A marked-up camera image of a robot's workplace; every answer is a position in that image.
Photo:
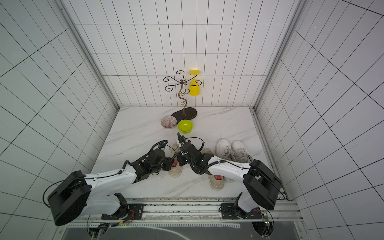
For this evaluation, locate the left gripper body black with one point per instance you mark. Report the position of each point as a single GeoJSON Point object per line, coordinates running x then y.
{"type": "Point", "coordinates": [164, 165]}

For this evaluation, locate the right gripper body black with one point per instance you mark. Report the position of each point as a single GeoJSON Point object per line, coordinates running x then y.
{"type": "Point", "coordinates": [183, 148]}

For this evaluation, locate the beige lace sneaker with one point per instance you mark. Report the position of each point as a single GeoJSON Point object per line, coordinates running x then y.
{"type": "Point", "coordinates": [215, 184]}
{"type": "Point", "coordinates": [175, 172]}

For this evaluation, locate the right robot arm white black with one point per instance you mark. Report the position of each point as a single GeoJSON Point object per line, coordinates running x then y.
{"type": "Point", "coordinates": [234, 163]}

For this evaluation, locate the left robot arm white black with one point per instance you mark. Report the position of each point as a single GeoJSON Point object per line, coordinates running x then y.
{"type": "Point", "coordinates": [93, 194]}

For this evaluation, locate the green plastic bowl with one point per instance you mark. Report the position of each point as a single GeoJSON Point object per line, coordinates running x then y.
{"type": "Point", "coordinates": [185, 126]}

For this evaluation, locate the white sneaker left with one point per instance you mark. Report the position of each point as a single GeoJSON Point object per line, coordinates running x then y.
{"type": "Point", "coordinates": [225, 151]}

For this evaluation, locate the white sneaker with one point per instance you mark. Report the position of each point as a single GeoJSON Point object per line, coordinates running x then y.
{"type": "Point", "coordinates": [241, 153]}
{"type": "Point", "coordinates": [225, 151]}

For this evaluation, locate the pink glass bowl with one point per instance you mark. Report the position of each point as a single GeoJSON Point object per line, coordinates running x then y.
{"type": "Point", "coordinates": [168, 122]}

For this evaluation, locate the ornate metal cup stand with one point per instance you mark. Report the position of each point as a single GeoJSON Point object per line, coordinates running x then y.
{"type": "Point", "coordinates": [186, 113]}

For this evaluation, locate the white sneaker right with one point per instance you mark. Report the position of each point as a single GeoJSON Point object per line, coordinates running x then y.
{"type": "Point", "coordinates": [241, 153]}

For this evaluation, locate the yellow plastic goblet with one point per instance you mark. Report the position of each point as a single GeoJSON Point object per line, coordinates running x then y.
{"type": "Point", "coordinates": [194, 85]}

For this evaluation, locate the aluminium mounting rail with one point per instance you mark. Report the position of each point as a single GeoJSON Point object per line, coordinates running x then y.
{"type": "Point", "coordinates": [197, 210]}

